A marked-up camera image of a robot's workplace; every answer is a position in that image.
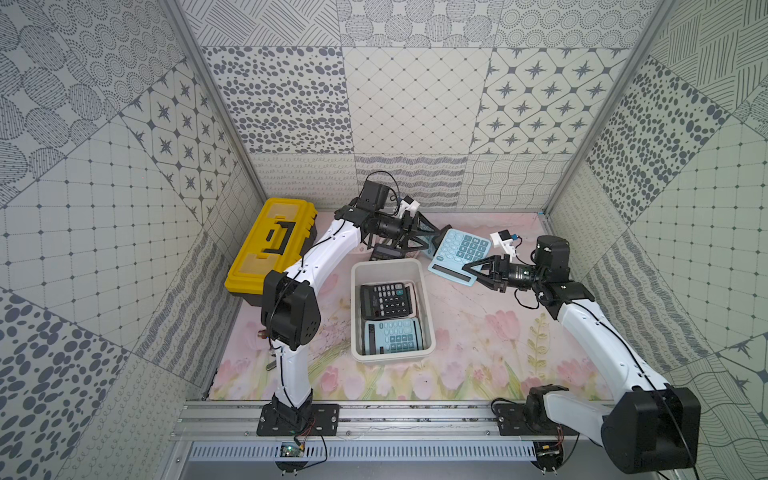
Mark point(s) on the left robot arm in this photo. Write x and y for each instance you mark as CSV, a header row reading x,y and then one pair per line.
x,y
290,310

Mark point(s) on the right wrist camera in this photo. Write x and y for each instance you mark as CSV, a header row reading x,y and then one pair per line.
x,y
507,241

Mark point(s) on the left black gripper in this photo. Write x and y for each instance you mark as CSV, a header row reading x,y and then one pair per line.
x,y
409,228

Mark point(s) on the white plastic storage box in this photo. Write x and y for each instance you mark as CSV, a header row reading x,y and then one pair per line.
x,y
393,271

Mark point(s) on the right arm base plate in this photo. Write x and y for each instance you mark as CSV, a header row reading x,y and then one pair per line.
x,y
513,420

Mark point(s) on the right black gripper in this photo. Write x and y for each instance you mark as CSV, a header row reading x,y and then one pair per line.
x,y
499,269

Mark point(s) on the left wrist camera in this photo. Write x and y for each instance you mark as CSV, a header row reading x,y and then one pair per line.
x,y
408,211

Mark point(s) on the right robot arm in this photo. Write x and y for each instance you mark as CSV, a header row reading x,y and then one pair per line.
x,y
652,426

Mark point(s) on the pink calculator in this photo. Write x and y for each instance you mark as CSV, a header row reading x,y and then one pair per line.
x,y
413,300

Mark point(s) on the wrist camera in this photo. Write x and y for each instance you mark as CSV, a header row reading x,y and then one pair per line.
x,y
507,241
408,211

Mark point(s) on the aluminium rail frame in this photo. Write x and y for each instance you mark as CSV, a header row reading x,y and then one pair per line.
x,y
366,431

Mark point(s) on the yellow black toolbox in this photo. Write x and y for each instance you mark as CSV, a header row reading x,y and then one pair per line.
x,y
282,233

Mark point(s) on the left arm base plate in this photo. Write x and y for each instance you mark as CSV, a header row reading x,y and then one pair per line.
x,y
280,420

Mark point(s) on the blue calculator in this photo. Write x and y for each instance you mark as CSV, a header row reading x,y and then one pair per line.
x,y
456,249
392,336

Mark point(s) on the small black calculator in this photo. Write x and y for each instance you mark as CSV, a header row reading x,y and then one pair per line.
x,y
383,252

